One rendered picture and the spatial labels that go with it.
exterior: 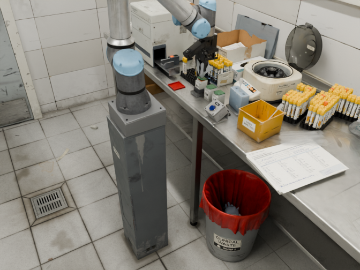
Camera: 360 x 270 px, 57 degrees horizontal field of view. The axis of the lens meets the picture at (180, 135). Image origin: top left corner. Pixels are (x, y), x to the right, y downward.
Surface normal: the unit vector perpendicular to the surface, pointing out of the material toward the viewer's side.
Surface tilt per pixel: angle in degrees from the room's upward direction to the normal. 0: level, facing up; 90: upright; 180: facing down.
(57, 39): 90
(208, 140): 0
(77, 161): 0
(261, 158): 0
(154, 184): 90
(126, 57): 10
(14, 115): 91
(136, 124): 90
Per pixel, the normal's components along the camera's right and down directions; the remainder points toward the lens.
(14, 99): 0.51, 0.51
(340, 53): -0.86, 0.30
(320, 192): 0.00, -0.81
